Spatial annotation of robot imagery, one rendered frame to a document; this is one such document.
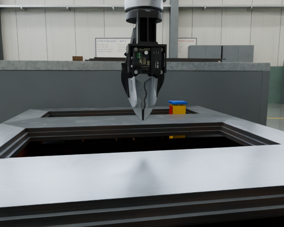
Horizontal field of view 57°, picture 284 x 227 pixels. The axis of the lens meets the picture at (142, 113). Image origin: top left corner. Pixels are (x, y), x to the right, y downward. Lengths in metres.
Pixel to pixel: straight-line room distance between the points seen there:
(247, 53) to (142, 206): 9.08
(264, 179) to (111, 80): 0.90
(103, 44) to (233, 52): 4.33
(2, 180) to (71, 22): 9.45
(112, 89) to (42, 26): 8.94
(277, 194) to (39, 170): 0.33
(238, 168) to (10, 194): 0.31
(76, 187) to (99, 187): 0.03
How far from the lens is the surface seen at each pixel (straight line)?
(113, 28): 9.49
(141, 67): 0.49
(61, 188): 0.36
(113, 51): 9.37
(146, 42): 0.49
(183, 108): 1.02
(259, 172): 0.43
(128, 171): 0.39
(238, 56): 9.23
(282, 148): 0.58
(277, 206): 0.39
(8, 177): 0.42
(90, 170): 0.41
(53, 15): 9.99
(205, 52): 8.95
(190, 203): 0.34
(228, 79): 1.34
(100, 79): 1.19
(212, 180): 0.38
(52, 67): 1.20
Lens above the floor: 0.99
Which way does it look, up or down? 8 degrees down
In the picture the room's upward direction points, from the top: straight up
